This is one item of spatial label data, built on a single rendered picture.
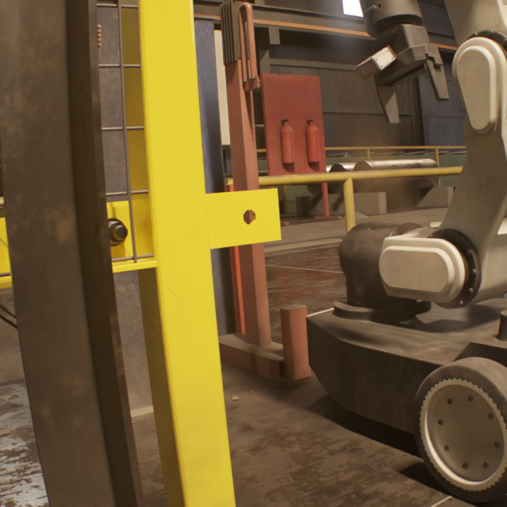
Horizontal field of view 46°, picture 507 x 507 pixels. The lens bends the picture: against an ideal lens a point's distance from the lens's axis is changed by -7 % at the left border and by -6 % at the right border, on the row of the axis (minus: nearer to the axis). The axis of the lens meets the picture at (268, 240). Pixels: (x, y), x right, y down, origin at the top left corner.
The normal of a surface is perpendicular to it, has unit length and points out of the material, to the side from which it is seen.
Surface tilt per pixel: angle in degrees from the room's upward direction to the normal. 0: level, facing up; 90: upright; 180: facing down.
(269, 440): 0
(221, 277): 90
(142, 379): 90
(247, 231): 90
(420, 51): 82
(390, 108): 79
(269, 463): 0
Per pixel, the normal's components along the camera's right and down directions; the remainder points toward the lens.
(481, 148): -0.73, 0.51
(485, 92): -0.84, 0.11
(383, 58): 0.51, -0.17
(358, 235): -0.69, -0.60
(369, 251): -0.82, -0.22
